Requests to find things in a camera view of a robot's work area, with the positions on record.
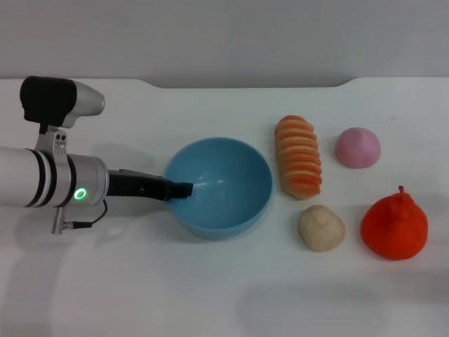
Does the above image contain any orange striped toy bread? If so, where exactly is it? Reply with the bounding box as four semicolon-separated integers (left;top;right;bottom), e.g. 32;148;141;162
274;114;323;201

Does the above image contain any pink toy bun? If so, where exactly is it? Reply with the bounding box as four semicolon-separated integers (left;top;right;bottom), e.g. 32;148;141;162
334;126;382;170

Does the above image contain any beige toy bun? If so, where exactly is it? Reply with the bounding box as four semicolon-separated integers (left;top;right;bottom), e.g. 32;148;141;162
297;204;346;253

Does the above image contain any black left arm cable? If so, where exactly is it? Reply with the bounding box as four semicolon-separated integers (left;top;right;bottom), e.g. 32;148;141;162
51;199;108;235

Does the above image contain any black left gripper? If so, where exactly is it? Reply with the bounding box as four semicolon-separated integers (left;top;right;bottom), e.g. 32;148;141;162
105;168;194;201

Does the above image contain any orange toy fruit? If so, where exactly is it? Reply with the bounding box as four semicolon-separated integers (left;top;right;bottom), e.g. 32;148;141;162
361;185;429;260

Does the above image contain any blue bowl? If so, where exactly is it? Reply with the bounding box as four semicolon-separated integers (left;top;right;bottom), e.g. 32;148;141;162
163;136;274;242

